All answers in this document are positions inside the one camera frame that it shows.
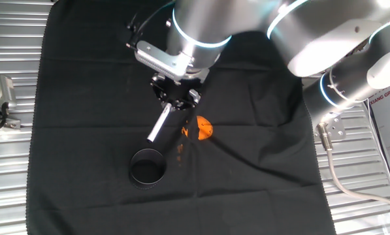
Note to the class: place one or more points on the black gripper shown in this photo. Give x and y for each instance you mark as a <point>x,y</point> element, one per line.
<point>181,93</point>

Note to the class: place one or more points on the white pen with black cap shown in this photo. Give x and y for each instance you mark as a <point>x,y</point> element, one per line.
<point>158,125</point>

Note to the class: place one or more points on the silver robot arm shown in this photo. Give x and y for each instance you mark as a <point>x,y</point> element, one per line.
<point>312,42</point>

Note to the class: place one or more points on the black mesh pen holder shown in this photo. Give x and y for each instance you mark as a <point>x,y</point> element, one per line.
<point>147,182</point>

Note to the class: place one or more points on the jagged orange sticker scrap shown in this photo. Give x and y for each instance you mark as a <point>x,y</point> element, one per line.
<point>184,131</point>

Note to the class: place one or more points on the large orange sticker piece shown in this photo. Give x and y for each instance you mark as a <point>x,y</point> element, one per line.
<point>204,129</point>

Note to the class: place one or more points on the black cloth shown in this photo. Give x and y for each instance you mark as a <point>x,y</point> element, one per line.
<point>83,147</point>

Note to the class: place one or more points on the white printed paper sign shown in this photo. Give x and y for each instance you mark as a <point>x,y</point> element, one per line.
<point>389,130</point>

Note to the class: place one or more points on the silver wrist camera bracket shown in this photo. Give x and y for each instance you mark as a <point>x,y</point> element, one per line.
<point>158,60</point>

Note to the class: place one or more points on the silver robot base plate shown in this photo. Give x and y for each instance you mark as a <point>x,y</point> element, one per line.
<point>336,125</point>

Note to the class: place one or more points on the metal camera stand foot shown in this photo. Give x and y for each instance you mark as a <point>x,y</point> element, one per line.
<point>11,124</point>

